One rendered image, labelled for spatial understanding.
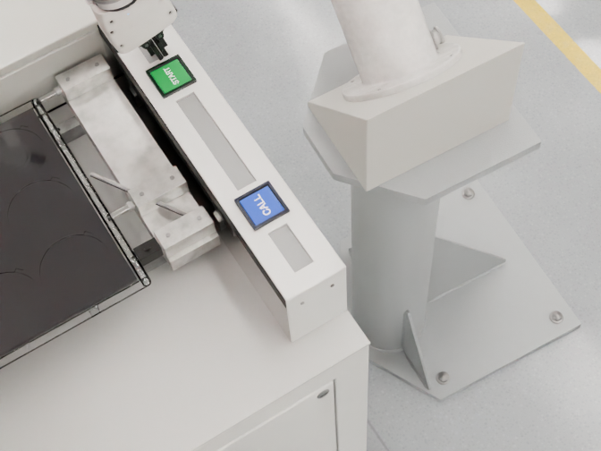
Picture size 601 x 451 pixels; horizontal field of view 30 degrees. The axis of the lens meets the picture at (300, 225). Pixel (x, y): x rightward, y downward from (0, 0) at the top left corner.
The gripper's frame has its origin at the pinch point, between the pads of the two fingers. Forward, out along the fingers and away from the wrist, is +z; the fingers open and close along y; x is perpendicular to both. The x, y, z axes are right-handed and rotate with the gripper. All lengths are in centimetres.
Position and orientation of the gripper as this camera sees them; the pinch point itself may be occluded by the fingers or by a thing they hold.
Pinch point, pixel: (155, 44)
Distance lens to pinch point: 168.4
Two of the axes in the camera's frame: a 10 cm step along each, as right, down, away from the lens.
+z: 2.2, 3.7, 9.0
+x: -5.3, -7.3, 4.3
